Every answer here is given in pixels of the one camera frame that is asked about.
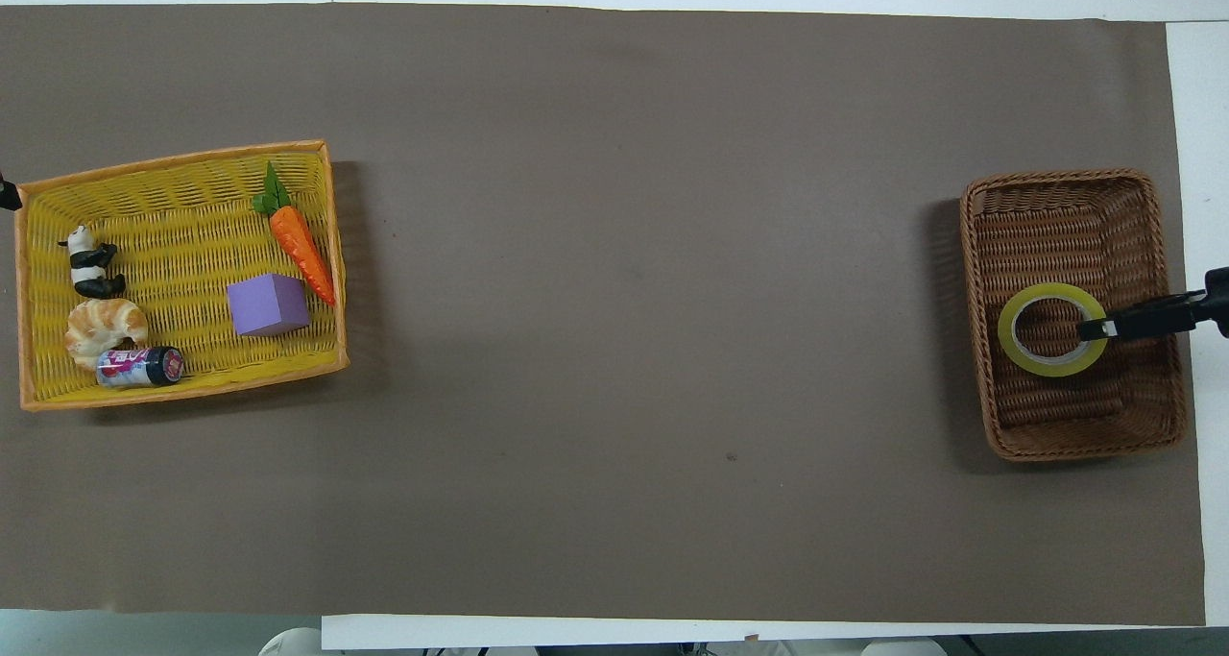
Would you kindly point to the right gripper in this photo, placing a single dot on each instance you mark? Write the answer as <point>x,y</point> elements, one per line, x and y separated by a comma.
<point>1219,303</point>

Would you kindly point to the yellow-green tape roll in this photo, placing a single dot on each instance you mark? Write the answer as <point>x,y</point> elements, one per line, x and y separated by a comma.
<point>1008,337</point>

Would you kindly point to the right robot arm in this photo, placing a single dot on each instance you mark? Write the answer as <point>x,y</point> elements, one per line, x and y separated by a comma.
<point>903,648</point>

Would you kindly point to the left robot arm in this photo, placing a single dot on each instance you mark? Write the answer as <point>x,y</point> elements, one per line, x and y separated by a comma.
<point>290,644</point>

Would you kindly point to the brown wicker basket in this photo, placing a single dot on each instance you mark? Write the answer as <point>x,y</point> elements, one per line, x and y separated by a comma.
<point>1066,416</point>

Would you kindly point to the yellow wicker basket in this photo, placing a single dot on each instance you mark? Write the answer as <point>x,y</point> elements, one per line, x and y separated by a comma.
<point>182,233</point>

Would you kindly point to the orange toy carrot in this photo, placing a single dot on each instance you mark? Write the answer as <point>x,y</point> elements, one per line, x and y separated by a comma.
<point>299,245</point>

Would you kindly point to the purple foam cube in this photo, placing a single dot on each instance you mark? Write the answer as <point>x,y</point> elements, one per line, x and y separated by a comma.
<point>269,305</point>

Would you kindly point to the small printed can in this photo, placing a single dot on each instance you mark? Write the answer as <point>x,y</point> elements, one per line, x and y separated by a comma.
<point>134,367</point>

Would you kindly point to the toy croissant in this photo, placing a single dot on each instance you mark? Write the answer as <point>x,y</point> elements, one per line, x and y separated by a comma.
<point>101,325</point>

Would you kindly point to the panda figurine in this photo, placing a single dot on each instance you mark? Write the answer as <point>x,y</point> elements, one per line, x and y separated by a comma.
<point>89,267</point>

